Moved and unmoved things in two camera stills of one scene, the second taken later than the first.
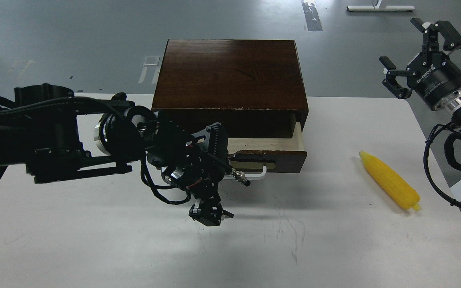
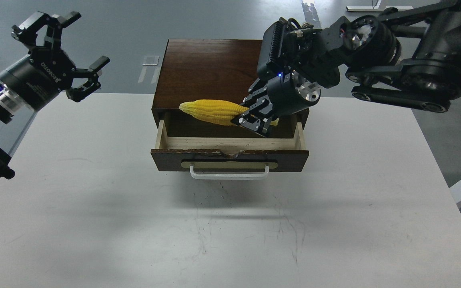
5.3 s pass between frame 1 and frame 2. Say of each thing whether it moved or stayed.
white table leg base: stayed
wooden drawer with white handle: stayed
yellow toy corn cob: moved
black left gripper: moved
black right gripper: moved
